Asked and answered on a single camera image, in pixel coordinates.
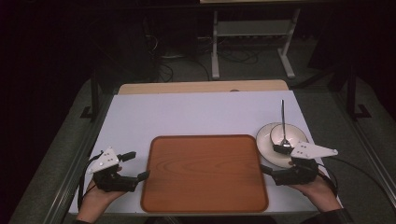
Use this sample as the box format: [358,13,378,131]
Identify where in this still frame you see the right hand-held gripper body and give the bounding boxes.
[273,141,339,187]

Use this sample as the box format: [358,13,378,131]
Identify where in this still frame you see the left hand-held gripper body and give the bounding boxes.
[88,147,138,192]

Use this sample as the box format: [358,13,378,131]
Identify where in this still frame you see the white plate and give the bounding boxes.
[255,121,310,169]

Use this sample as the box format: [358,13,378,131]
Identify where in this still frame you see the white bowl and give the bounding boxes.
[269,122,308,154]

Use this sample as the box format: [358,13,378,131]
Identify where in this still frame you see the metal spoon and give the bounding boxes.
[279,99,292,149]

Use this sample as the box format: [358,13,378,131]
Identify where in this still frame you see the brown wooden tray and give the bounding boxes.
[140,133,270,215]

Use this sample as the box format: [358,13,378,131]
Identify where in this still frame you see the person's left hand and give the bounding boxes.
[77,178,128,217]

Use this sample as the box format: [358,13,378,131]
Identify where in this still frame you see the person's right hand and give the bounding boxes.
[288,177,343,214]

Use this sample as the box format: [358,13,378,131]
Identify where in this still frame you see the black metal stand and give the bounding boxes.
[346,63,373,121]
[79,69,101,121]

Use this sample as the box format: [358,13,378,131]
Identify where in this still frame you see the white table sheet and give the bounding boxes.
[68,90,344,217]

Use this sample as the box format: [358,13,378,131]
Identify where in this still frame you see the light wooden table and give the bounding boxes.
[118,79,290,95]

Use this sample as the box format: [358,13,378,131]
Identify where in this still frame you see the white metal stand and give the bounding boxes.
[210,8,302,80]

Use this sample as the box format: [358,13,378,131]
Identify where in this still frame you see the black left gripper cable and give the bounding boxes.
[77,151,105,211]

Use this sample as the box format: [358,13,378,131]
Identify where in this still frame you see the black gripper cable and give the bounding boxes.
[77,151,105,211]
[317,155,389,198]

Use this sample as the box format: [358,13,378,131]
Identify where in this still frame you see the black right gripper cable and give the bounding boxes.
[317,155,389,198]

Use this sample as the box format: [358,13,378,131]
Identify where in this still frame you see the black floor cables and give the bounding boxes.
[144,34,261,83]

